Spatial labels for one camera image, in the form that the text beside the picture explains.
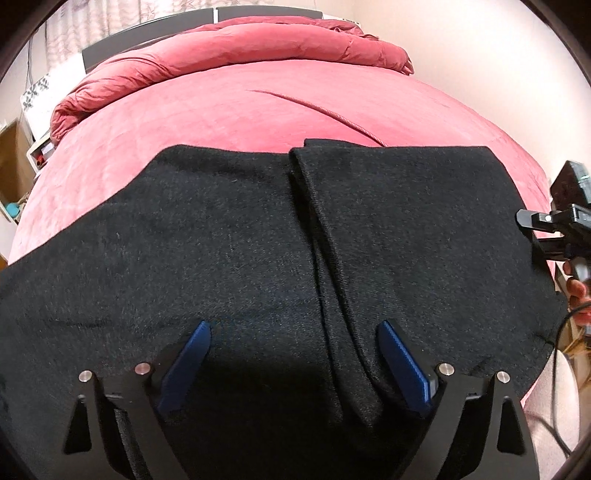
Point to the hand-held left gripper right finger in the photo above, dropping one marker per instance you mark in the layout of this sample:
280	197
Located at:
406	364

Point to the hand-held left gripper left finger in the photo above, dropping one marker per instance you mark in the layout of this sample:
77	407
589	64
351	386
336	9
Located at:
184	364

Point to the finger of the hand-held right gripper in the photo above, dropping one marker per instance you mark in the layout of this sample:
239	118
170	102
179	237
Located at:
538	220
554	244

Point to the black pants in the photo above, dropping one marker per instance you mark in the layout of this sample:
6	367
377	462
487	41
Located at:
231	230

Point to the person's right hand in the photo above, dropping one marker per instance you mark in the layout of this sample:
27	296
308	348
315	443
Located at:
578	290

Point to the teal object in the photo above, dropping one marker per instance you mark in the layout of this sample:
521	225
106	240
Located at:
14	211

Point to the red bed sheet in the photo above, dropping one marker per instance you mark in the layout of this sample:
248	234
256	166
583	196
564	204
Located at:
184	115

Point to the white shelf unit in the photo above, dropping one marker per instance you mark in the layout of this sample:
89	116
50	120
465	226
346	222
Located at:
41	154

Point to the wooden bedside shelf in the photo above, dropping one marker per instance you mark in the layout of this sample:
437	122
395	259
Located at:
14	157

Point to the white leaf-patterned box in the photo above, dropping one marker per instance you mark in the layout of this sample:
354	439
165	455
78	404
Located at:
39	99

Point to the pink duvet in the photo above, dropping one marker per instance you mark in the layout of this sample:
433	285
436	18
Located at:
207	50

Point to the dark grey headboard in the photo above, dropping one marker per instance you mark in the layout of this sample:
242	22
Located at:
138	39

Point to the patterned curtain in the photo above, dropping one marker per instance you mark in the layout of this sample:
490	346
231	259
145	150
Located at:
161	11

